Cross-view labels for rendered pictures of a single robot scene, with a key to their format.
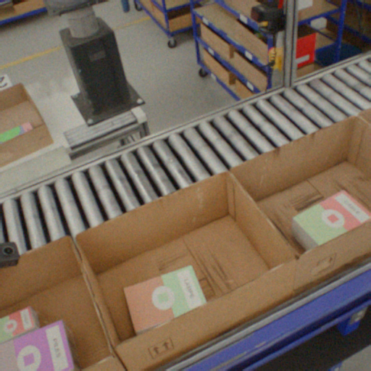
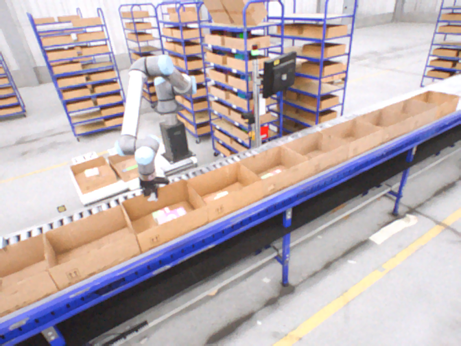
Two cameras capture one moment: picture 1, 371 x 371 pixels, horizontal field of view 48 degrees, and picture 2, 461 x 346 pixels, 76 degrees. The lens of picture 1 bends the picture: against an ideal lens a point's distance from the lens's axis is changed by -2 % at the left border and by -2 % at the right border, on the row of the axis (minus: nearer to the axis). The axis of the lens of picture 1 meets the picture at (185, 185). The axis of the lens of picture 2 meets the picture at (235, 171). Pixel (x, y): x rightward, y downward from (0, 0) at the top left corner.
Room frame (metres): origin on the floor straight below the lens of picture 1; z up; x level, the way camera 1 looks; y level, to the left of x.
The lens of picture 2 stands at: (-0.99, 0.29, 2.03)
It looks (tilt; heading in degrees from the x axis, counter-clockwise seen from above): 31 degrees down; 347
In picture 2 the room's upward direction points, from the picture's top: 4 degrees counter-clockwise
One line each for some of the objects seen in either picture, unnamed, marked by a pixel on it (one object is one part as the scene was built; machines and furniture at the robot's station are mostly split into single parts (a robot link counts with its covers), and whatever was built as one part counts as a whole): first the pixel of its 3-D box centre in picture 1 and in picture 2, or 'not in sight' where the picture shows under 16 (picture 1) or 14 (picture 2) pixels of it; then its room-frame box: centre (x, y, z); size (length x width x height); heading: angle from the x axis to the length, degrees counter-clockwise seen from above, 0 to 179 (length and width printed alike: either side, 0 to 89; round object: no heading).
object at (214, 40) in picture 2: not in sight; (223, 38); (2.63, -0.50, 1.59); 0.40 x 0.30 x 0.10; 16
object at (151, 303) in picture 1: (167, 304); (219, 204); (0.46, 0.09, 0.92); 0.16 x 0.11 x 0.07; 100
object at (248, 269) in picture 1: (183, 267); (223, 191); (0.52, 0.04, 0.96); 0.39 x 0.29 x 0.17; 107
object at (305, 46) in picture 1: (298, 53); (261, 133); (1.49, -0.55, 0.85); 0.16 x 0.01 x 0.13; 107
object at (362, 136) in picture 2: not in sight; (350, 139); (0.87, -1.09, 0.97); 0.39 x 0.29 x 0.17; 107
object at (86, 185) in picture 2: not in sight; (92, 174); (1.39, 0.99, 0.80); 0.38 x 0.28 x 0.10; 21
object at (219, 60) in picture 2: not in sight; (225, 56); (2.63, -0.50, 1.39); 0.40 x 0.30 x 0.10; 15
